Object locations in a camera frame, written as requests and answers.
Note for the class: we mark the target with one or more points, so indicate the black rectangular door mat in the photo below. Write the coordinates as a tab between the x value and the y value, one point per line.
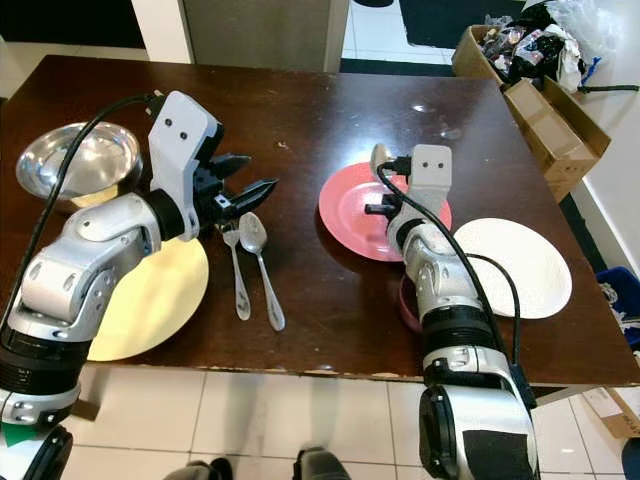
440	20

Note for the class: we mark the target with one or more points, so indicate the maroon bowl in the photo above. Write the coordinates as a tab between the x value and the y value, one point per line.
410	305

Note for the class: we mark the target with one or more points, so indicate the white plate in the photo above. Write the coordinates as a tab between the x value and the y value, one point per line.
525	270

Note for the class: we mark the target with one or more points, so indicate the black oval mat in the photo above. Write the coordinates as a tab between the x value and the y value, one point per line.
367	3

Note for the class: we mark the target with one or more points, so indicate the white plastic bag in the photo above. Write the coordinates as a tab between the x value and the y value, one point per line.
592	25

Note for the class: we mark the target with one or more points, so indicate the black robot foot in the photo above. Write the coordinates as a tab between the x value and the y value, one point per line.
322	466
198	471

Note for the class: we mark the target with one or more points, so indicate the large open cardboard box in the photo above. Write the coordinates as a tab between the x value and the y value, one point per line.
550	130

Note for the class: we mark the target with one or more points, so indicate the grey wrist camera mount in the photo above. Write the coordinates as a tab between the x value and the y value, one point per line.
182	140
432	175

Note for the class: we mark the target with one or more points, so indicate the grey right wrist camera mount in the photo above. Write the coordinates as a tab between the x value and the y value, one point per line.
432	175

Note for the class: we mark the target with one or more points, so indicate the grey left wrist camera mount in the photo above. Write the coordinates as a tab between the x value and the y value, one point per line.
182	140

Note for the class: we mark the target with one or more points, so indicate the red plate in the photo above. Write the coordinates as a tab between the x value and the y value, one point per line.
350	215

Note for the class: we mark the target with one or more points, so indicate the silver metal spoon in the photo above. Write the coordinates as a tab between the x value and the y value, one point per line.
252	232
380	155

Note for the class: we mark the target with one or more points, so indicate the black left robot foot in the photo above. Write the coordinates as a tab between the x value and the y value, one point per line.
198	471

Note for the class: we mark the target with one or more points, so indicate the silver metal fork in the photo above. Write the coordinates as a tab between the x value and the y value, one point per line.
238	285

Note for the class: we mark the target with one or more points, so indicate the blue bucket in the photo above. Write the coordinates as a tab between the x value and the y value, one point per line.
632	462

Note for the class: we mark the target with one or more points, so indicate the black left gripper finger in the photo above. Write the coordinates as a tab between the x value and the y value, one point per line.
253	194
230	166

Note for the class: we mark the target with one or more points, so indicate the blue dustpan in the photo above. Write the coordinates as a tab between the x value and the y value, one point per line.
622	290

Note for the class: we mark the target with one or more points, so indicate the grey door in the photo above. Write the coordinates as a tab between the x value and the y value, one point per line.
265	30

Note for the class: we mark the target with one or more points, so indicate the black right robot foot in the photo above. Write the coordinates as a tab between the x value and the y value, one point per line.
322	466

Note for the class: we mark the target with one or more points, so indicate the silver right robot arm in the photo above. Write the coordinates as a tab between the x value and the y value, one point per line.
450	290

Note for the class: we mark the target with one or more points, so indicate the yellow plate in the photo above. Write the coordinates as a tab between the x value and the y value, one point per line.
170	300

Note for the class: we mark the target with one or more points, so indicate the small labelled cardboard carton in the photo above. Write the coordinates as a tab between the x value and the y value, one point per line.
615	410

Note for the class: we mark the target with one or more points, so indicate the black rubbish bag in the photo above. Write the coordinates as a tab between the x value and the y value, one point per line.
525	50

